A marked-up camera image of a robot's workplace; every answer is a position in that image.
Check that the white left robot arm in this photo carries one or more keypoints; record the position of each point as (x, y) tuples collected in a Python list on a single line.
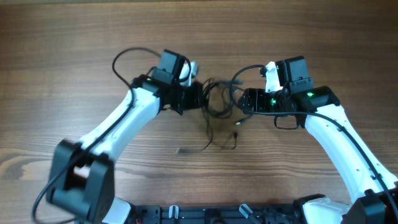
[(81, 179)]

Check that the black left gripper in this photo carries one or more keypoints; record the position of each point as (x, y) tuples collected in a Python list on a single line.
[(197, 98)]

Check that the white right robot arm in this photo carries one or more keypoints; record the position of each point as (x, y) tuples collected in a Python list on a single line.
[(372, 188)]

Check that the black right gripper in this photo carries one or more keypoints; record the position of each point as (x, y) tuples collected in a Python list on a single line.
[(249, 94)]

